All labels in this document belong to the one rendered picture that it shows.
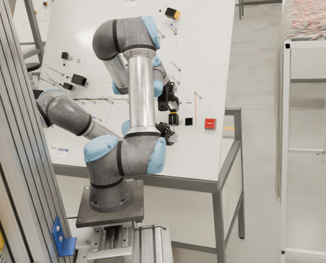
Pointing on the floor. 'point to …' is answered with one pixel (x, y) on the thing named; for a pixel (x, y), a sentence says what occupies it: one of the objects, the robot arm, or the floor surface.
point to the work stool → (31, 71)
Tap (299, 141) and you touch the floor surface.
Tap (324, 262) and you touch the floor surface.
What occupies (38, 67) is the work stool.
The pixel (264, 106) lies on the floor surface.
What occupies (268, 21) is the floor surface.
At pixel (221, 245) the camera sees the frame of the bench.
